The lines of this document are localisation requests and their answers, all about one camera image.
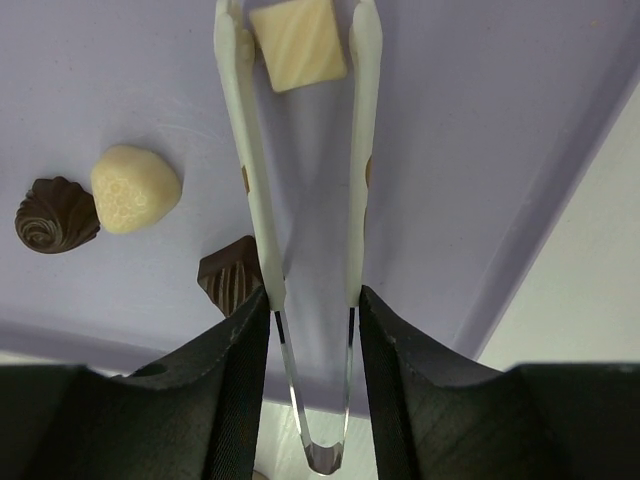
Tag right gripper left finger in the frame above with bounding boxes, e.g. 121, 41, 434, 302
1, 289, 269, 479

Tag white square chocolate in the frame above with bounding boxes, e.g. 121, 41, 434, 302
249, 0, 347, 93

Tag white metal tongs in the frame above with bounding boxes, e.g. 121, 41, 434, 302
213, 1, 383, 476

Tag purple plastic tray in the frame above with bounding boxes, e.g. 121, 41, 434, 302
1, 1, 639, 405

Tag dark square chocolate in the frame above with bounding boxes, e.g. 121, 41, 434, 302
197, 235, 264, 318

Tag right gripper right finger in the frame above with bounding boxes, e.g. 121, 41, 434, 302
359, 288, 639, 479

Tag dark round swirl chocolate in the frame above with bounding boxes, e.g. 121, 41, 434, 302
14, 176, 100, 254

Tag white heart chocolate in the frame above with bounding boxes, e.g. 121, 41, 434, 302
90, 144, 182, 234

